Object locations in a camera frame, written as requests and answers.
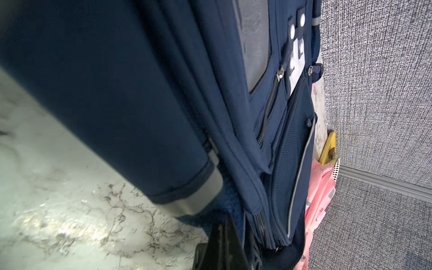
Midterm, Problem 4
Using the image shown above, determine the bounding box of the yellow tray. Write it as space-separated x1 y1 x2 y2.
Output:
318 131 337 166

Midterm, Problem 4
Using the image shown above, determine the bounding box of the pink backpack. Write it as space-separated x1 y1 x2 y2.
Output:
295 159 336 270

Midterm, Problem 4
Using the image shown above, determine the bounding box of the navy blue backpack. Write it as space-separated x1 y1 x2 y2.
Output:
1 1 322 270

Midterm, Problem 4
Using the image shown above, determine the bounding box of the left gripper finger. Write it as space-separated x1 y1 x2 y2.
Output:
193 216 249 270

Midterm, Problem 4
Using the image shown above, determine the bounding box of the white dotted bowl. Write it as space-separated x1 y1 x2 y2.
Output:
333 158 340 182

